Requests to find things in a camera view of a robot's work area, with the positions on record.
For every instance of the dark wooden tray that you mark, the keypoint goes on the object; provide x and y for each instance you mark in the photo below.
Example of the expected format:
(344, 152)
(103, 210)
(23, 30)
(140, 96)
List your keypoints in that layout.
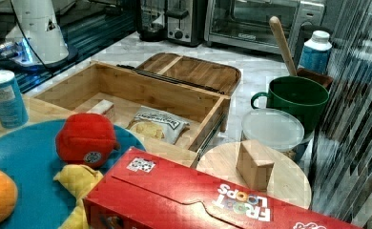
(218, 77)

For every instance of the black drawer handle bar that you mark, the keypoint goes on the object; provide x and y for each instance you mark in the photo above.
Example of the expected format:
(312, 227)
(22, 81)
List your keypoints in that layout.
(170, 79)

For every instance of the blue bottle white cap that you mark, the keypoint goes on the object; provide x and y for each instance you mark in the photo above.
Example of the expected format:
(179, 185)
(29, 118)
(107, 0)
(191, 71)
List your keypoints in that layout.
(315, 52)

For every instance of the wooden wedge block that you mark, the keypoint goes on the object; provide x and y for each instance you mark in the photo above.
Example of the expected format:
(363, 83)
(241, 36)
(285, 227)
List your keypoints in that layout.
(254, 164)

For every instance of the green pot with handle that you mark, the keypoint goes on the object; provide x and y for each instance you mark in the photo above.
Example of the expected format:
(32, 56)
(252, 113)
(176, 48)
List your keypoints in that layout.
(303, 98)

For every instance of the brown box behind pot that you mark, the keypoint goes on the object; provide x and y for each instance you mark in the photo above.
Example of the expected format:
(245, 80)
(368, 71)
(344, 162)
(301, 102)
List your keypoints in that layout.
(324, 80)

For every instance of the clear container with white lid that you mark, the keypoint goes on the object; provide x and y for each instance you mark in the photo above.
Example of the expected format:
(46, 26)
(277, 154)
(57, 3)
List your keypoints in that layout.
(273, 128)

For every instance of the blue cylindrical canister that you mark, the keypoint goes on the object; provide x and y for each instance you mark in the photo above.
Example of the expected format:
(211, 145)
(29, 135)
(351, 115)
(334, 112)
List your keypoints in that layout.
(13, 112)

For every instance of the wooden drawer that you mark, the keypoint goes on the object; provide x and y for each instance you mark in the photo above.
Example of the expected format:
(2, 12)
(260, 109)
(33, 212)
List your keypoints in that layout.
(206, 111)

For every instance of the silver toaster oven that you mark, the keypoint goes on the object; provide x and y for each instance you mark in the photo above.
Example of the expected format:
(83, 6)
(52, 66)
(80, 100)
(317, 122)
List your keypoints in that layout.
(245, 23)

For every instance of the yellow cloth toy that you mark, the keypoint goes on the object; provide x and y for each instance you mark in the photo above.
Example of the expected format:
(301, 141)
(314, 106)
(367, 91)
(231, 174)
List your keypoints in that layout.
(78, 180)

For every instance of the black coffee maker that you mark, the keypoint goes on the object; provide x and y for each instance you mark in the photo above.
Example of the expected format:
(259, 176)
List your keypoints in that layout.
(151, 20)

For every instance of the blue round plate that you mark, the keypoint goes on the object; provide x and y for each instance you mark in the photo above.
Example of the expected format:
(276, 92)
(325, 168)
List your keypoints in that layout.
(28, 156)

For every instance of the red plush toy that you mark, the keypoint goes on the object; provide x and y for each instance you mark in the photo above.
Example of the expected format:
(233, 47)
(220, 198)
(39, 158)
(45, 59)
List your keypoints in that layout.
(86, 139)

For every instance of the small wooden block in drawer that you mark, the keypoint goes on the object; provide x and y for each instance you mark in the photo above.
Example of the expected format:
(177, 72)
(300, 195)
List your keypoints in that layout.
(105, 108)

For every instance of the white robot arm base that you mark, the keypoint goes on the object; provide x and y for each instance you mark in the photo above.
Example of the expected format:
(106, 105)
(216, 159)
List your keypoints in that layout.
(36, 41)

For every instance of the red Froot Loops box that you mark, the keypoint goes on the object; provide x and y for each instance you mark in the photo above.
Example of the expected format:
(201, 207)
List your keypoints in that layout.
(143, 191)

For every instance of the silver black toaster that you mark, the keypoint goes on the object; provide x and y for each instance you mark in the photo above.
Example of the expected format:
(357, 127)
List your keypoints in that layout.
(186, 21)

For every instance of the round wooden board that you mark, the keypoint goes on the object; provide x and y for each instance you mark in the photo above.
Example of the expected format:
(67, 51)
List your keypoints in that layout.
(287, 181)

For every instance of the white chips bag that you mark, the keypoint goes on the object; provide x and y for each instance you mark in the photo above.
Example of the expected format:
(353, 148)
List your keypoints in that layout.
(158, 124)

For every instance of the wooden spoon handle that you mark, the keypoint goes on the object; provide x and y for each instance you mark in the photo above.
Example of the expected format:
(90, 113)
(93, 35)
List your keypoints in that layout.
(278, 33)

